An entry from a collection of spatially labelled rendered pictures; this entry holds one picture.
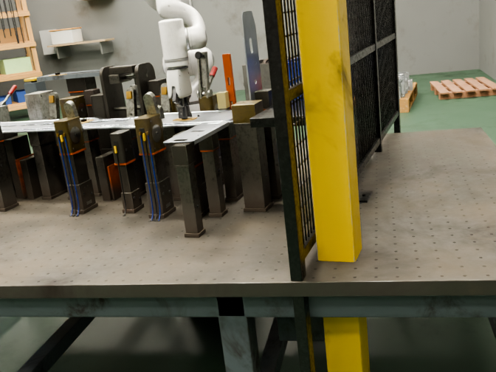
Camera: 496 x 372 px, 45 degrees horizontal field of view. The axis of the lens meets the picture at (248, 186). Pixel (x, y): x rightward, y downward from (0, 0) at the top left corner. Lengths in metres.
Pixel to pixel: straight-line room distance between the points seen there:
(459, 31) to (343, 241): 9.37
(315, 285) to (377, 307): 0.17
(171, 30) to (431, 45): 8.89
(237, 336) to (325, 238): 0.35
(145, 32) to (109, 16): 0.74
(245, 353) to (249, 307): 0.14
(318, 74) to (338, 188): 0.28
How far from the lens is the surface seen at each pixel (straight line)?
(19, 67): 11.14
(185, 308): 1.61
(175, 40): 2.06
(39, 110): 2.69
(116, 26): 11.67
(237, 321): 1.59
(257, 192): 1.96
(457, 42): 10.78
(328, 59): 1.42
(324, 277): 1.47
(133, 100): 2.42
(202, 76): 2.29
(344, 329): 1.64
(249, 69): 1.99
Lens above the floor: 1.33
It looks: 16 degrees down
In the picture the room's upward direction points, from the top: 7 degrees counter-clockwise
